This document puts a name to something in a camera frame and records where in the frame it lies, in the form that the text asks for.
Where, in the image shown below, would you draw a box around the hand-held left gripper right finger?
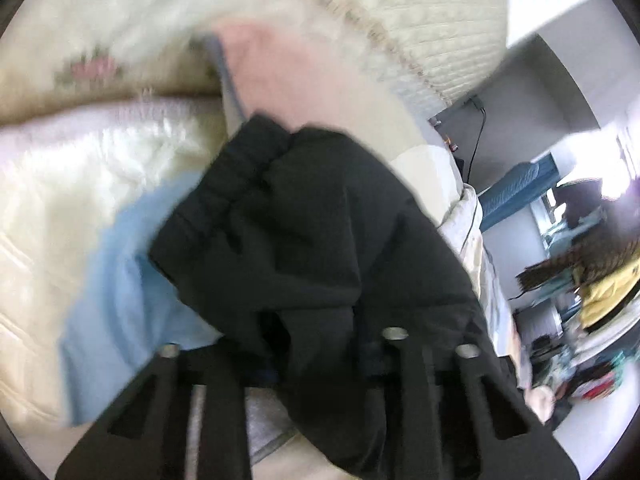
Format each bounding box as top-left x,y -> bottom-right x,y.
361,327 -> 586,480

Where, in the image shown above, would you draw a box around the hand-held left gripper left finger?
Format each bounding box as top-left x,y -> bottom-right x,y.
54,343 -> 279,480

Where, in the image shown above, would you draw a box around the black pants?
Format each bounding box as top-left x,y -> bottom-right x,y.
148,114 -> 543,478

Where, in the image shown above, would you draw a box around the light blue cloth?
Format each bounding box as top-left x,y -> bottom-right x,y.
58,170 -> 221,428

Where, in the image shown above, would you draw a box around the yellow cloth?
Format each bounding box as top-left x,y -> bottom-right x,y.
575,262 -> 640,328

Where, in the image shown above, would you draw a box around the cream floral quilt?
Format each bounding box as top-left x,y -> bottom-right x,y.
0,0 -> 301,441

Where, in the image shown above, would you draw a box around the pink cloth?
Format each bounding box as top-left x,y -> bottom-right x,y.
202,22 -> 396,161

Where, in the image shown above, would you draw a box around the cream knitted blanket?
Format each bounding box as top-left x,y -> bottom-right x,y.
270,0 -> 513,106

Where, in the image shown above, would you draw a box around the black cable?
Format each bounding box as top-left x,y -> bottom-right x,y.
462,96 -> 487,186

